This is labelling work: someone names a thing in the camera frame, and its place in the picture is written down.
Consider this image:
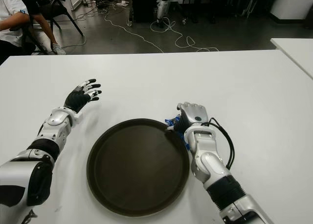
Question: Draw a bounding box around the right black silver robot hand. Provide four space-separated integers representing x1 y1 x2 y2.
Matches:
166 101 210 136

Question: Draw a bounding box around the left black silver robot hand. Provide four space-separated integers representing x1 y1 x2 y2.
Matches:
64 78 102 113

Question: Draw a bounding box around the blue Oreo packet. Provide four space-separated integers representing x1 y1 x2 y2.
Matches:
164 114 191 151

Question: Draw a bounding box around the black chair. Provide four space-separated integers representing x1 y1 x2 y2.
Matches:
31 0 85 55
22 21 49 55

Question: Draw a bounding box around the person in black shorts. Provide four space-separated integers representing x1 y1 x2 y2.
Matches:
24 0 67 55

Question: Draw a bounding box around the round dark brown tray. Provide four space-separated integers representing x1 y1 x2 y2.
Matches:
86 118 191 219

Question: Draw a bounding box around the person in white shirt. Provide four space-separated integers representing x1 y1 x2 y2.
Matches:
0 0 36 65

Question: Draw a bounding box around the black desk with casters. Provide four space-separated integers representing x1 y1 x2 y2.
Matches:
171 0 235 24

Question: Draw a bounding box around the black cabinet on casters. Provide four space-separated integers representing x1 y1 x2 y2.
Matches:
126 0 158 27

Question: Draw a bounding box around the white neighbouring table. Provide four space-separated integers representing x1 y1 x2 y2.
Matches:
270 37 313 79

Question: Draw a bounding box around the white curved counter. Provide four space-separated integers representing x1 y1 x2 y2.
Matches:
268 0 313 24

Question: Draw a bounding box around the black cable on forearm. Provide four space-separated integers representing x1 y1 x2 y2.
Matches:
207 117 235 170

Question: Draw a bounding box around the thin grey floor cable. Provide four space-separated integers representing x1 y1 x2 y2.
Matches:
60 7 108 49

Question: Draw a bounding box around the looped white floor cable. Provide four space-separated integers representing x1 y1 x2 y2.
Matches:
150 16 220 52

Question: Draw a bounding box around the long white floor cable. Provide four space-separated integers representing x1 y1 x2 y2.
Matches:
104 8 164 53

